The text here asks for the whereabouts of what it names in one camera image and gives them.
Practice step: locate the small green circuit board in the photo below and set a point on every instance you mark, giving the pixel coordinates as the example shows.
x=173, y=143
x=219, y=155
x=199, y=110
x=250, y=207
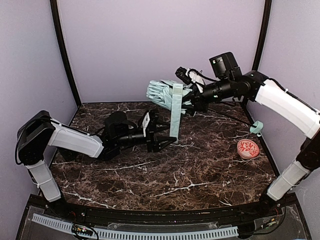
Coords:
x=80, y=230

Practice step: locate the right black frame post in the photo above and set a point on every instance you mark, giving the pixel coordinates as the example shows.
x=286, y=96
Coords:
x=262, y=34

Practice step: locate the red white patterned bowl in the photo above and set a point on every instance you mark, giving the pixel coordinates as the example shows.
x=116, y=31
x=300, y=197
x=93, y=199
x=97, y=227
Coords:
x=247, y=149

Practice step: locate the left black frame post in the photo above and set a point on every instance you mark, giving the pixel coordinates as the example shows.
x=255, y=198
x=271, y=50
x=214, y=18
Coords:
x=63, y=51

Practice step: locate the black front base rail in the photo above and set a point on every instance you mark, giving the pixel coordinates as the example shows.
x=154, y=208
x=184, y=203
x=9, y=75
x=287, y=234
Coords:
x=230, y=215

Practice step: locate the white slotted cable duct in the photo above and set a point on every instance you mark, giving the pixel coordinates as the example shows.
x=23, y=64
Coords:
x=119, y=231

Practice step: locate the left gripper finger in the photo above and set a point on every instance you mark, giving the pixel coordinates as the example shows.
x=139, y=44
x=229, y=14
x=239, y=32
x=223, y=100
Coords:
x=161, y=126
x=162, y=142

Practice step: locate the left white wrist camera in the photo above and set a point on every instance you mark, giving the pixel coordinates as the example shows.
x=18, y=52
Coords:
x=148, y=122

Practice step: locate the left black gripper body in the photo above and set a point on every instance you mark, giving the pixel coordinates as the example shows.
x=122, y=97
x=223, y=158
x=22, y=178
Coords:
x=151, y=135

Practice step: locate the black frame post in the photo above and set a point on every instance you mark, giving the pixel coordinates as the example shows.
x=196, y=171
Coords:
x=262, y=34
x=63, y=51

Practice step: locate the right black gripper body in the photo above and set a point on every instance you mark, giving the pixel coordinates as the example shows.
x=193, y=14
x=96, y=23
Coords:
x=197, y=97

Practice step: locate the mint and black folding umbrella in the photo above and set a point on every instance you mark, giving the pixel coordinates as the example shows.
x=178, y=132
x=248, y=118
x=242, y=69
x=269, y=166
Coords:
x=169, y=95

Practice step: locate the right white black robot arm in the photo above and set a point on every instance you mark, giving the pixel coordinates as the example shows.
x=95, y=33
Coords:
x=266, y=91

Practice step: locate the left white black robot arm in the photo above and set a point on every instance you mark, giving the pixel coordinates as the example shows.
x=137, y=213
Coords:
x=117, y=133

